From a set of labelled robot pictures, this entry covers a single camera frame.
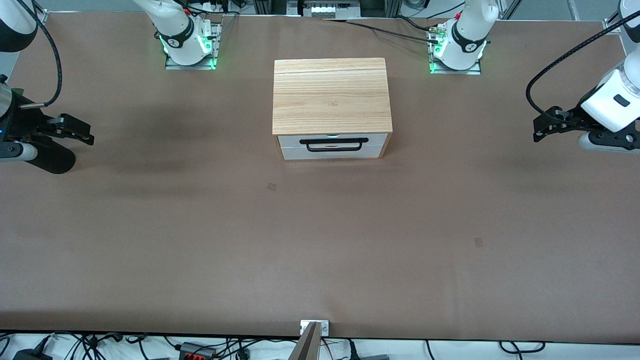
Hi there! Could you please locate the white-fronted drawer with handle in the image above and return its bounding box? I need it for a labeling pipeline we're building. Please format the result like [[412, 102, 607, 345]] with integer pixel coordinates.
[[277, 133, 392, 149]]

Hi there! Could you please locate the black metal drawer handle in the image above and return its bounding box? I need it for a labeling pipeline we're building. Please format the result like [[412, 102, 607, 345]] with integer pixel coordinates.
[[299, 137, 370, 153]]

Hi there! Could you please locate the light wooden drawer cabinet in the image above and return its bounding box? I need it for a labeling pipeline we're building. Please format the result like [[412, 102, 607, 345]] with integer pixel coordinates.
[[272, 57, 394, 161]]

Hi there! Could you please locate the black cylindrical vase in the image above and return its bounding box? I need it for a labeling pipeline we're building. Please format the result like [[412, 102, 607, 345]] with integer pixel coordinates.
[[22, 134, 76, 175]]

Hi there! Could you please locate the black power adapter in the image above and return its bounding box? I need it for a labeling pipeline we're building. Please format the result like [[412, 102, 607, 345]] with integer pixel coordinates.
[[12, 348, 54, 360]]

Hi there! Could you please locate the grey device with red buttons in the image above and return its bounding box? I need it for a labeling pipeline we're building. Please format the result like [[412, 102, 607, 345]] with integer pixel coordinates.
[[178, 341, 217, 360]]

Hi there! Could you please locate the white power strip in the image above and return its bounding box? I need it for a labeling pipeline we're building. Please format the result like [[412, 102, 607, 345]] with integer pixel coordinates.
[[302, 0, 362, 17]]

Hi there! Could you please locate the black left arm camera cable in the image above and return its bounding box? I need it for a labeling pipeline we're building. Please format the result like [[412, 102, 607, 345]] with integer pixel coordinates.
[[525, 22, 640, 124]]

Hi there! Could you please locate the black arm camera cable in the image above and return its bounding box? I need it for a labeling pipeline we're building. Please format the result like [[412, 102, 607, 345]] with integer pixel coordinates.
[[525, 22, 640, 124], [27, 0, 64, 109]]

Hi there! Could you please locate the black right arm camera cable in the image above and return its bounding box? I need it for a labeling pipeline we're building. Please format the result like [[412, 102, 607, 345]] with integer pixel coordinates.
[[27, 0, 64, 109]]

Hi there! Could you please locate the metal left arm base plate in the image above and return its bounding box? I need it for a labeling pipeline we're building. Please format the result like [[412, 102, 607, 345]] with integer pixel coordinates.
[[428, 22, 482, 76]]

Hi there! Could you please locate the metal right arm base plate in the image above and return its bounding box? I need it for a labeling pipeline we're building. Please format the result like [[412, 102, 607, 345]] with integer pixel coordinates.
[[164, 22, 222, 71]]

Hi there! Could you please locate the black cable across table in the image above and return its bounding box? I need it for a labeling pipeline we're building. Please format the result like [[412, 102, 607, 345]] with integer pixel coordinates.
[[324, 18, 442, 42]]

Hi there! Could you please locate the white-fronted drawer without handle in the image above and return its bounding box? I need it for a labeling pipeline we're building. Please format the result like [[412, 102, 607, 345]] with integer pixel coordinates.
[[280, 146, 389, 161]]

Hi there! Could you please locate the silver camera mount bracket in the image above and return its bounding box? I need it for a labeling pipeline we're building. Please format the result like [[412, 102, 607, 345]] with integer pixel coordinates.
[[300, 320, 330, 337]]

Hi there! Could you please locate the grey camera mount bar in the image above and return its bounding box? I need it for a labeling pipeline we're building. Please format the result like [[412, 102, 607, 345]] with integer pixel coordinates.
[[294, 322, 321, 360]]

